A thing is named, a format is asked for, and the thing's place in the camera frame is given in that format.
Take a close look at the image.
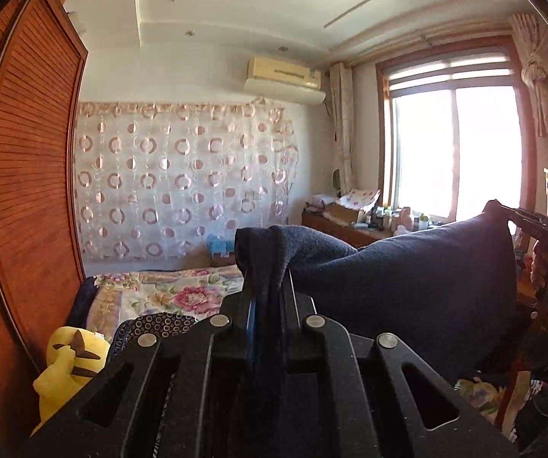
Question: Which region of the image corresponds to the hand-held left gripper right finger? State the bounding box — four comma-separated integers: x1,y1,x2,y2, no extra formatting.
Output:
255,277,523,458

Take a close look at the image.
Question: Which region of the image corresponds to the dark wooden chair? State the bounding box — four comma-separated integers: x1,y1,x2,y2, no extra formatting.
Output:
493,339,548,432

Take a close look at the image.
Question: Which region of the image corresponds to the white floral cloth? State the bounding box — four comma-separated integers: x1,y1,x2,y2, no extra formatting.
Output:
338,188,380,211

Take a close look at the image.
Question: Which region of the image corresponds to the wooden slatted wardrobe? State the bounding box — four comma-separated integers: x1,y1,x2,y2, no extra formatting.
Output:
0,0,89,440

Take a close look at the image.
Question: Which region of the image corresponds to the blue plastic toy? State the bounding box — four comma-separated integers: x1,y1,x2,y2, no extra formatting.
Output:
206,233,237,256

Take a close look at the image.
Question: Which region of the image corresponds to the cardboard box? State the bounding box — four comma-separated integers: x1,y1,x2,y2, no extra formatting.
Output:
324,203,365,225

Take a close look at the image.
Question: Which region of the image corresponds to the navy printed t-shirt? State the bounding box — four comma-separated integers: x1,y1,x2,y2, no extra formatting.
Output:
233,199,518,382

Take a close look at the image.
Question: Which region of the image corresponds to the wooden-framed window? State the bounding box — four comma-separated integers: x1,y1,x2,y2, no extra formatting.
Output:
375,33,537,230

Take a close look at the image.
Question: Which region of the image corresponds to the dark dotted cloth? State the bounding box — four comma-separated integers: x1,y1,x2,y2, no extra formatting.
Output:
109,312,208,358

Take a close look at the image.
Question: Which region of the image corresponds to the navy bed sheet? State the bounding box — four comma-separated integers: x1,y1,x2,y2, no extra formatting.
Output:
66,277,96,325

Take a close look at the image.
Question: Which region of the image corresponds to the yellow plush toy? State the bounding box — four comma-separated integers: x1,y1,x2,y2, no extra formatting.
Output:
31,325,111,437

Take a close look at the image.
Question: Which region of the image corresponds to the cream wall air conditioner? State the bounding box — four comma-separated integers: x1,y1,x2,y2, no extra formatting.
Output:
244,56,327,106

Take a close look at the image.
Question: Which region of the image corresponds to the wooden side cabinet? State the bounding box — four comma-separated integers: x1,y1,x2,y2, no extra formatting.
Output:
301,211,399,249

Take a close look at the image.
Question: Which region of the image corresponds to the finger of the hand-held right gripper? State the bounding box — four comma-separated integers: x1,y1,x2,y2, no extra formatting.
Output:
498,204,548,239

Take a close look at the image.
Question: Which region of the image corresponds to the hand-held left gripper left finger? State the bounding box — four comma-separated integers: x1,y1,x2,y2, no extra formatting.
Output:
19,296,256,458

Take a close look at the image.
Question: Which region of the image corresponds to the long cream window curtain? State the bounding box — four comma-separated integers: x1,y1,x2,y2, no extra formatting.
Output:
329,61,356,196

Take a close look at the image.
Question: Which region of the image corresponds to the floral blanket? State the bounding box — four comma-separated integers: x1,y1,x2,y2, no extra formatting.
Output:
85,264,246,330

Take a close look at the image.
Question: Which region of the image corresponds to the sheer circle-patterned curtain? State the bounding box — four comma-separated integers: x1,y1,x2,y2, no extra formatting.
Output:
74,100,298,261

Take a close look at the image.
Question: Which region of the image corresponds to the tied cream window curtain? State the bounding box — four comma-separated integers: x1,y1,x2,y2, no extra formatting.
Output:
509,12,548,137

